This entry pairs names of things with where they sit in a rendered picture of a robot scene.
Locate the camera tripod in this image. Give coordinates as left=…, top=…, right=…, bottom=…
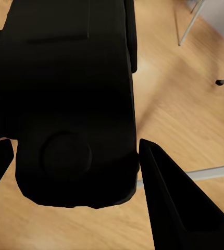
left=137, top=80, right=224, bottom=189

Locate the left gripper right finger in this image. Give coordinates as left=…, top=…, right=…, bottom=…
left=139, top=139, right=224, bottom=250

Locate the digital camera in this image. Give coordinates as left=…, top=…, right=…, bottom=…
left=0, top=0, right=141, bottom=209

